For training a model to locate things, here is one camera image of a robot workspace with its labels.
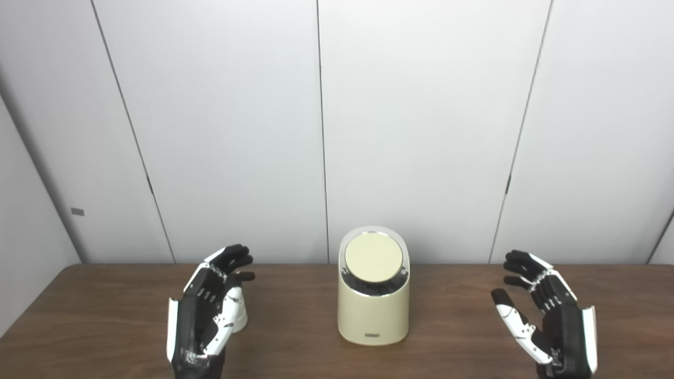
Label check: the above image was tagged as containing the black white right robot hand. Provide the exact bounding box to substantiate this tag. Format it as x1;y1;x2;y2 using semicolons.
491;250;599;379

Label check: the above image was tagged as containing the cream-colored bin body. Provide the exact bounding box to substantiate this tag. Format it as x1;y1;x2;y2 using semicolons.
337;226;410;346

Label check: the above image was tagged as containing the cream round bin lid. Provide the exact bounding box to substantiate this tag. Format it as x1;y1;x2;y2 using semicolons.
345;233;404;283

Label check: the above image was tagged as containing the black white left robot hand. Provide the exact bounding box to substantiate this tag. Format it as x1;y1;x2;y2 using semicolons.
166;244;256;379

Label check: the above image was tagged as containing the small white plastic bottle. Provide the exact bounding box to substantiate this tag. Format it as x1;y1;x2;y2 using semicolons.
227;287;248;333

